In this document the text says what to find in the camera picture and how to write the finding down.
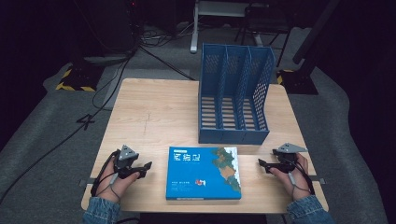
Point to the white desk frame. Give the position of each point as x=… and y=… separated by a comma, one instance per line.
x=211, y=18

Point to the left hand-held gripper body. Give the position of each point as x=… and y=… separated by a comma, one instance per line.
x=126, y=159

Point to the black chair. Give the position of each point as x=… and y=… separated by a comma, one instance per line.
x=264, y=21

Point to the person's left hand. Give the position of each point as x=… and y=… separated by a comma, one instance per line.
x=116, y=186

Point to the blue book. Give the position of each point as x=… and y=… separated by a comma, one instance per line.
x=202, y=174

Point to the blue file rack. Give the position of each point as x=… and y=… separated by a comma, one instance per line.
x=233, y=102

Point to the black stand with hazard tape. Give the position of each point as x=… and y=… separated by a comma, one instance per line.
x=79, y=76

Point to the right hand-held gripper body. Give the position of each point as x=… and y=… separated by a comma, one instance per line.
x=288, y=158

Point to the person's right hand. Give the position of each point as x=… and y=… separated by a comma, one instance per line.
x=292, y=182

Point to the black slanted stand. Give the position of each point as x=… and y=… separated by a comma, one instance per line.
x=306, y=59

